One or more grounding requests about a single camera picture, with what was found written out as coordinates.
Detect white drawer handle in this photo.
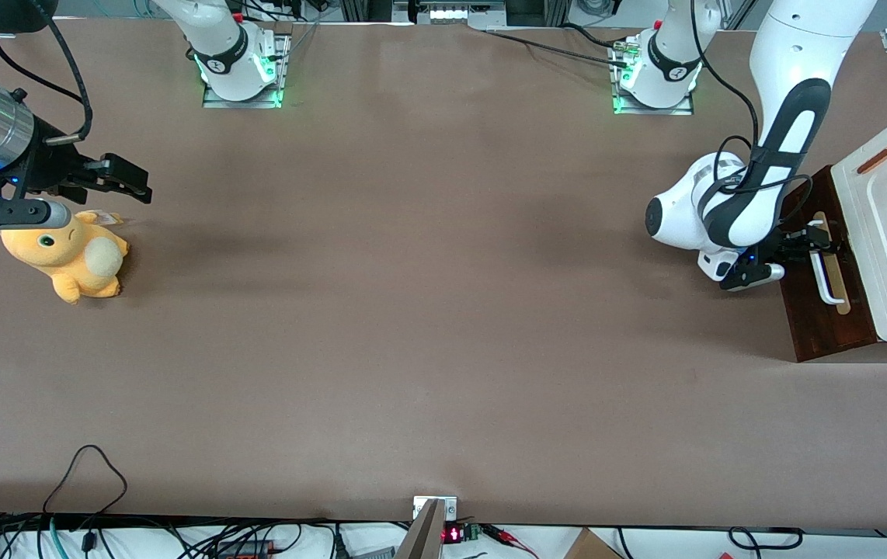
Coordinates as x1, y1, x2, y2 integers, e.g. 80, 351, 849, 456
809, 220, 843, 305

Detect long black table cable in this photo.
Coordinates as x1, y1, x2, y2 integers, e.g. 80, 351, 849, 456
468, 28, 635, 68

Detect orange plush toy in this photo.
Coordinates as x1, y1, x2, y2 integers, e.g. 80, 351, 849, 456
0, 208, 130, 305

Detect brown cardboard piece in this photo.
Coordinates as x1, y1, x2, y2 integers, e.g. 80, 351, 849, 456
564, 528, 624, 559

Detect copper bar handle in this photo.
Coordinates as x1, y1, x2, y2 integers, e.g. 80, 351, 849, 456
856, 135, 887, 175

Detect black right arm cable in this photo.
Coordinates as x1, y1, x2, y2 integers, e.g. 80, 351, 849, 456
0, 0, 95, 148

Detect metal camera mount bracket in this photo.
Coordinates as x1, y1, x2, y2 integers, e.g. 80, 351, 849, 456
395, 495, 459, 559

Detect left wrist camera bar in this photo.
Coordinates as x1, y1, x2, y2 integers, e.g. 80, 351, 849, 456
719, 262, 788, 293

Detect red clip leads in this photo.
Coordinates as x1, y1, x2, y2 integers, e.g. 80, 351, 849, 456
481, 526, 539, 559

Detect short black table cable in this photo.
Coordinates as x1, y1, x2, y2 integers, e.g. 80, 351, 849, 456
562, 23, 629, 49

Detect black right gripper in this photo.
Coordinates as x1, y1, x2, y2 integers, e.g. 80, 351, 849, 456
1, 116, 153, 204

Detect black aluminium frame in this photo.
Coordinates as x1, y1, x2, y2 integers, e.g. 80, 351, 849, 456
339, 0, 573, 29

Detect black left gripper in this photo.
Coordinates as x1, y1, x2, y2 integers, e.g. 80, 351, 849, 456
740, 221, 840, 269

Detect flat looped black cable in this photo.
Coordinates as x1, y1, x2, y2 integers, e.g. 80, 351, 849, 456
726, 526, 804, 552

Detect dark wood drawer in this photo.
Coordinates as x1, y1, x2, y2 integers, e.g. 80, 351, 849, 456
779, 210, 868, 359

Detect orange and black device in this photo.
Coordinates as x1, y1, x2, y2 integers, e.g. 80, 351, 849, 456
214, 539, 275, 559

